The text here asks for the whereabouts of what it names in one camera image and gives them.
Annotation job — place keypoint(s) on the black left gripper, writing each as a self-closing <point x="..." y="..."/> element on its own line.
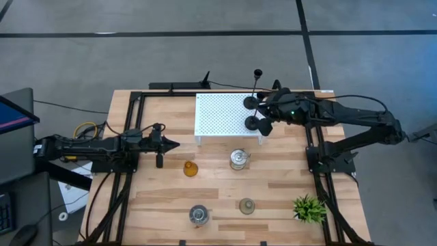
<point x="157" y="145"/>

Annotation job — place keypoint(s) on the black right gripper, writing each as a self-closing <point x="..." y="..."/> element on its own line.
<point x="281" y="106"/>

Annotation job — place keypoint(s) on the black metal candlestick holder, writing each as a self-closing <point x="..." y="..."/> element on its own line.
<point x="251" y="102"/>
<point x="251" y="123"/>

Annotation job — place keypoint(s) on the amber glass candle holder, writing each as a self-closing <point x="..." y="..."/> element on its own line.
<point x="190" y="168"/>

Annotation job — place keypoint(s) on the silver glass jar candle holder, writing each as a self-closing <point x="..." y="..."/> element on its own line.
<point x="238" y="159"/>

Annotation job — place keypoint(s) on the clear glass candle holder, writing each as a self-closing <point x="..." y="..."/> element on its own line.
<point x="246" y="206"/>

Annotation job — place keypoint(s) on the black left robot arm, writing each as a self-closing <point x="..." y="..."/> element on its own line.
<point x="88" y="148"/>

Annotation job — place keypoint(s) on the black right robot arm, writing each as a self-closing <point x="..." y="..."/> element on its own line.
<point x="358" y="114"/>

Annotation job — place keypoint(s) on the white perforated metal shelf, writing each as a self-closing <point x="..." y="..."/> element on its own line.
<point x="218" y="116"/>

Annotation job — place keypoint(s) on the black power strip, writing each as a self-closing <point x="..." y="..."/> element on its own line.
<point x="170" y="85"/>

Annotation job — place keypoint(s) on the yellow clamp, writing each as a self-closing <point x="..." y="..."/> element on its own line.
<point x="70" y="158"/>

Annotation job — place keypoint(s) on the green artificial potted plant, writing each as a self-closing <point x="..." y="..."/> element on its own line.
<point x="309" y="209"/>

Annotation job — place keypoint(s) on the white cardboard box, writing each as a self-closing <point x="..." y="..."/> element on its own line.
<point x="73" y="194"/>

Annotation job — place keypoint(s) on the black stand leg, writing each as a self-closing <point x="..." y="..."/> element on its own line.
<point x="65" y="176"/>

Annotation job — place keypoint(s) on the white tape roll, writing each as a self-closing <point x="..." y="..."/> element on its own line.
<point x="60" y="216"/>

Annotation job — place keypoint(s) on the grey computer desk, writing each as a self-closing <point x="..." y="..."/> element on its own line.
<point x="17" y="160"/>

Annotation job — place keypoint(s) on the dark grey chair base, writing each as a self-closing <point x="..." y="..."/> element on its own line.
<point x="421" y="136"/>

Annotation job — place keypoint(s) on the blue computer screen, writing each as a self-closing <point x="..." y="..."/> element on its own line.
<point x="13" y="118"/>

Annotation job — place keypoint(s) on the black computer mouse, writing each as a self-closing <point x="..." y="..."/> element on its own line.
<point x="24" y="235"/>

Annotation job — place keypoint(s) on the black keyboard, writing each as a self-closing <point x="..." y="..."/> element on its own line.
<point x="5" y="213"/>

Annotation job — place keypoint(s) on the black aluminium table frame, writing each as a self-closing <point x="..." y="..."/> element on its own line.
<point x="164" y="94"/>

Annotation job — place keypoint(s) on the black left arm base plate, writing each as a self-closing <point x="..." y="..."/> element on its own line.
<point x="102" y="167"/>

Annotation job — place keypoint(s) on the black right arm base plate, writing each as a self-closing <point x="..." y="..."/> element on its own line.
<point x="341" y="167"/>

